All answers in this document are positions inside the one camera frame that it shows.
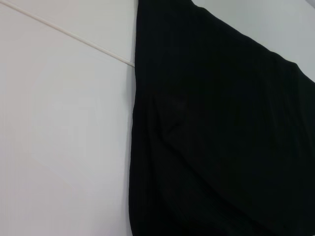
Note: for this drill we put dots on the black shirt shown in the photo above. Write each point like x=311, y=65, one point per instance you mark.
x=221, y=135

